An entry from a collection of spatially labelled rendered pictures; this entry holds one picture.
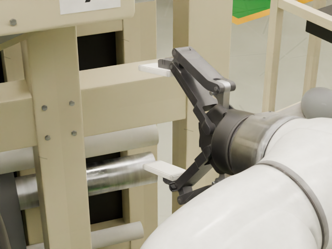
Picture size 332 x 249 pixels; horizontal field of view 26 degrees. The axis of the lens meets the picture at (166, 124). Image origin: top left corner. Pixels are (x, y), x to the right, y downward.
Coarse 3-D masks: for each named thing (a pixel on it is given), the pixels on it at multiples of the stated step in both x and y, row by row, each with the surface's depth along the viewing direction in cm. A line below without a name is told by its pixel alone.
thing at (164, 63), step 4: (180, 48) 88; (184, 48) 88; (188, 48) 88; (160, 60) 91; (164, 60) 91; (168, 60) 90; (172, 60) 89; (176, 60) 88; (160, 64) 92; (164, 64) 91; (168, 64) 90; (180, 64) 88; (164, 68) 91; (168, 68) 90
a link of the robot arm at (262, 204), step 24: (264, 168) 65; (216, 192) 62; (240, 192) 61; (264, 192) 61; (288, 192) 62; (192, 216) 60; (216, 216) 59; (240, 216) 59; (264, 216) 60; (288, 216) 60; (312, 216) 62; (168, 240) 59; (192, 240) 58; (216, 240) 58; (240, 240) 58; (264, 240) 58; (288, 240) 59; (312, 240) 61
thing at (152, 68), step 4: (144, 64) 95; (148, 64) 95; (152, 64) 95; (156, 64) 94; (140, 68) 94; (144, 68) 93; (148, 68) 93; (152, 68) 92; (156, 68) 91; (160, 68) 91; (148, 72) 93; (152, 72) 92; (156, 72) 91; (160, 72) 90; (164, 72) 90; (168, 72) 89; (168, 76) 89; (172, 76) 90
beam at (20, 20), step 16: (0, 0) 99; (16, 0) 100; (32, 0) 101; (48, 0) 102; (128, 0) 106; (0, 16) 101; (16, 16) 101; (32, 16) 102; (48, 16) 103; (64, 16) 104; (80, 16) 105; (96, 16) 105; (112, 16) 106; (128, 16) 107; (0, 32) 102; (16, 32) 103
